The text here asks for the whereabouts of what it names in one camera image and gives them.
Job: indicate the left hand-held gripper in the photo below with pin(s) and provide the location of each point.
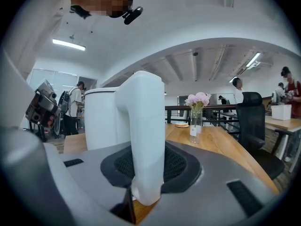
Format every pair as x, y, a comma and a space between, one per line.
41, 105

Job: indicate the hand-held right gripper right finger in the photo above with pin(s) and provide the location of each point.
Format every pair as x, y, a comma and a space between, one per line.
211, 192

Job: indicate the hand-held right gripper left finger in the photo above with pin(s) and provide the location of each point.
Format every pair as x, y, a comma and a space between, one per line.
35, 185

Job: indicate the person's left hand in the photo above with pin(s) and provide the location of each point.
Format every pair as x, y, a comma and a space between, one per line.
51, 121

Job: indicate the clear glass vase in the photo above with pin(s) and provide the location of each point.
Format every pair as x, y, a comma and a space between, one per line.
195, 128

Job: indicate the long ceiling tube light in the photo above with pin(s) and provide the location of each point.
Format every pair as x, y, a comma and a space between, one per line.
68, 44

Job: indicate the plate with bread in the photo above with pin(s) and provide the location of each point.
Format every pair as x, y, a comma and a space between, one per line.
181, 124

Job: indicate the black mesh office chair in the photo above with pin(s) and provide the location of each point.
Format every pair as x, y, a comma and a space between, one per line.
250, 119

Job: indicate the person's white shirt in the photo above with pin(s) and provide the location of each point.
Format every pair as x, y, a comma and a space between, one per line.
35, 20

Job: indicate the black metal railing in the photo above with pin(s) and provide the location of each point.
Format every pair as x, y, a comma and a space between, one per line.
178, 107

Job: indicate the pink flower bouquet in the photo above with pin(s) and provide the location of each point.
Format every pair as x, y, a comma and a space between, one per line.
198, 99

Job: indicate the wooden desk with white legs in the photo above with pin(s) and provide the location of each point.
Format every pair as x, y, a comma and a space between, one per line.
282, 124

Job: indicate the white storage box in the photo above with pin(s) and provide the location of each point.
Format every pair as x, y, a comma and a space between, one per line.
281, 112

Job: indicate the small ceiling tube light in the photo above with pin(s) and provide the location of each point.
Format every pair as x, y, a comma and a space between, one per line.
233, 79

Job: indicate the ceiling air conditioner unit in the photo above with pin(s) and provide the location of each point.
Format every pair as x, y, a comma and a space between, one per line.
247, 68

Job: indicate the slanted ceiling tube light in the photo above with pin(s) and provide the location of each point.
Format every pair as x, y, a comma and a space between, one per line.
253, 59

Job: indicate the black head-mounted camera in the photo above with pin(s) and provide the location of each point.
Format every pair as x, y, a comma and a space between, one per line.
133, 15

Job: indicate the black dome ceiling camera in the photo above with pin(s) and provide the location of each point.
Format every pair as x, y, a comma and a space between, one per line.
195, 54

